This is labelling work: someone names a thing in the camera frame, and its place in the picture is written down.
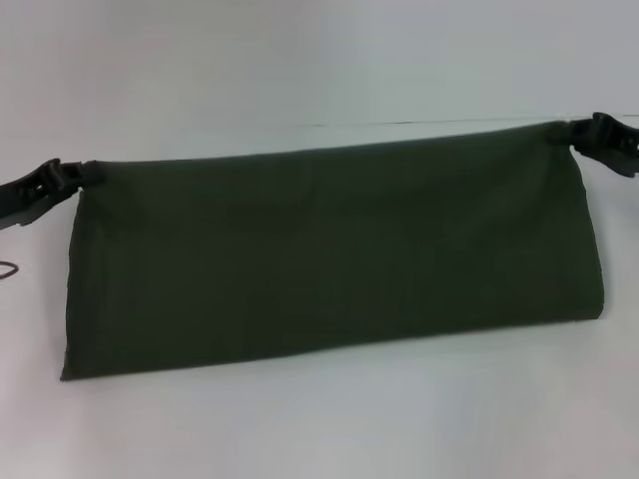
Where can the dark green FREE t-shirt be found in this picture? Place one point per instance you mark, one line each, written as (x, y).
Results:
(324, 249)

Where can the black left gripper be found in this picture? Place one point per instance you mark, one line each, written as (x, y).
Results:
(22, 199)

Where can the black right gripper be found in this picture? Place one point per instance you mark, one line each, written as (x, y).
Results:
(626, 144)

